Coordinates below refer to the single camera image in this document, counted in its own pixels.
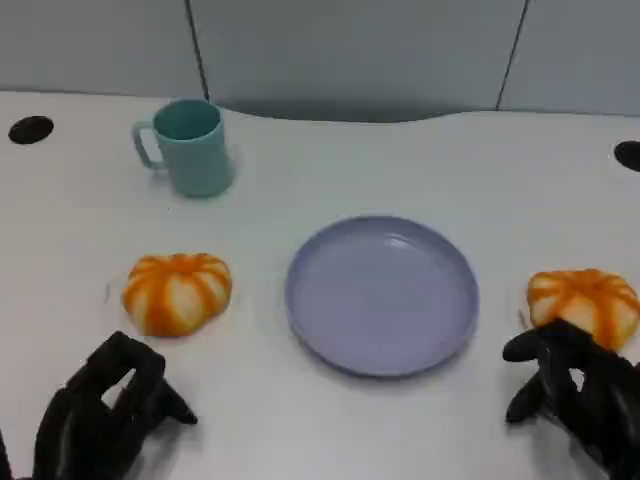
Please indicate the lilac plate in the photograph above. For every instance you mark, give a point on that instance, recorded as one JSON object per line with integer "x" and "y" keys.
{"x": 382, "y": 300}

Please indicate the pale green mug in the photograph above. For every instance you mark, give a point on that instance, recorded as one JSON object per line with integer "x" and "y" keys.
{"x": 197, "y": 160}

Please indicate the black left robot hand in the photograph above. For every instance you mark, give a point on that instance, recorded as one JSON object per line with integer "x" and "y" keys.
{"x": 85, "y": 425}

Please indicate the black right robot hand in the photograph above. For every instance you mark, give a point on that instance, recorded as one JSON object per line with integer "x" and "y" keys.
{"x": 605, "y": 400}

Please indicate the orange and white bread roll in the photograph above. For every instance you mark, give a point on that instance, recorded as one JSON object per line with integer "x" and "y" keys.
{"x": 590, "y": 295}
{"x": 177, "y": 295}

